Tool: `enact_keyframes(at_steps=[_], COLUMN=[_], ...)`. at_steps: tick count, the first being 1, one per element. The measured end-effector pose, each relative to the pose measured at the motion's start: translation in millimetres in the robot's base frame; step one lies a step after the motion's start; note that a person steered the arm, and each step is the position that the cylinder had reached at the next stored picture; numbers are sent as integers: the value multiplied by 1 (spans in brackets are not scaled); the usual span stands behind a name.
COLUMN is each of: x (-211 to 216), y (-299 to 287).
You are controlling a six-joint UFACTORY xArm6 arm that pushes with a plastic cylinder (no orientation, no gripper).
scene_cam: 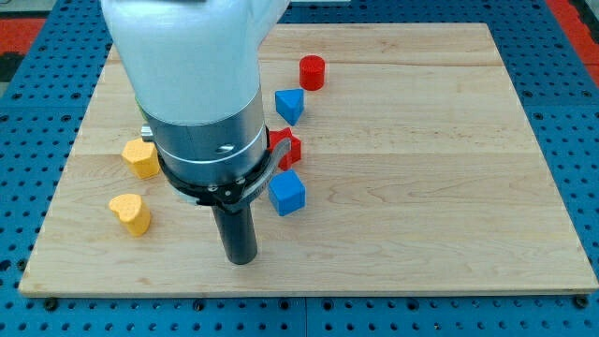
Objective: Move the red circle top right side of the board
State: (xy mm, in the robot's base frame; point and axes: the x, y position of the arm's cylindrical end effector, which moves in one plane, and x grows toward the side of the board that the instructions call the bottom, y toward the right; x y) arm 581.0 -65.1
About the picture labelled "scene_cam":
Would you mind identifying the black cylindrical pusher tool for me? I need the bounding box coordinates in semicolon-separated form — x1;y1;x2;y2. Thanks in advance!
212;205;257;265

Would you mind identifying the yellow pentagon block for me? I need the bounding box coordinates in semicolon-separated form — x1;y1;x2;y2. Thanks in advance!
121;138;160;179

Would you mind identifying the yellow heart block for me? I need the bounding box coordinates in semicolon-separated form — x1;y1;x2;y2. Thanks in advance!
109;194;152;237

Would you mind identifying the red star block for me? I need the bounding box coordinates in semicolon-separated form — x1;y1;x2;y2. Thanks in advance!
268;127;301;171

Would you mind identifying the wooden board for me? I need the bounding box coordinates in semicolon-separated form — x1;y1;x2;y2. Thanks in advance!
20;23;598;298

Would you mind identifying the blue triangle block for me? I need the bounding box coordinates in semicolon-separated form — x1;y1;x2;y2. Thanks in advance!
275;88;304;125

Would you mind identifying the blue cube block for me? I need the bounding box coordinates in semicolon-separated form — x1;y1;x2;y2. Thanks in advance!
269;169;306;216

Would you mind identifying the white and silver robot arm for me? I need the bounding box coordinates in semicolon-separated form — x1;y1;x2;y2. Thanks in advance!
101;0;289;206

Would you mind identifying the red cylinder block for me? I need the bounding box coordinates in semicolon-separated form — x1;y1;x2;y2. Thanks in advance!
299;54;326;91

